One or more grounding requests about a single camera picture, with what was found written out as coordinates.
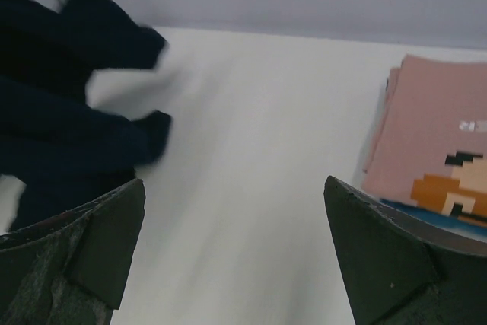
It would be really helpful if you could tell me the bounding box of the blue folded t-shirt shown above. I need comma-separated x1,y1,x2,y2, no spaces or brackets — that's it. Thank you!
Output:
380,199,486,242

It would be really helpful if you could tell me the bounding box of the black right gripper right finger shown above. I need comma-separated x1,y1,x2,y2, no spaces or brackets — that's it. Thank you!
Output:
323,176,486,325

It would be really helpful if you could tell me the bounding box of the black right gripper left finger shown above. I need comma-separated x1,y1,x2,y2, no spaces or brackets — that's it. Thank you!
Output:
1,179,145,324

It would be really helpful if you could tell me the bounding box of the navy blue t-shirt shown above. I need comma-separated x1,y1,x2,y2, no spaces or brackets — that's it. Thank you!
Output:
1,0,172,231

